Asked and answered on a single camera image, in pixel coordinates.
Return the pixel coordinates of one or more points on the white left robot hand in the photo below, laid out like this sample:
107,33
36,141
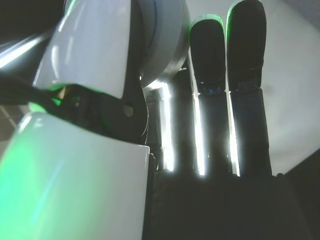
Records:
62,187

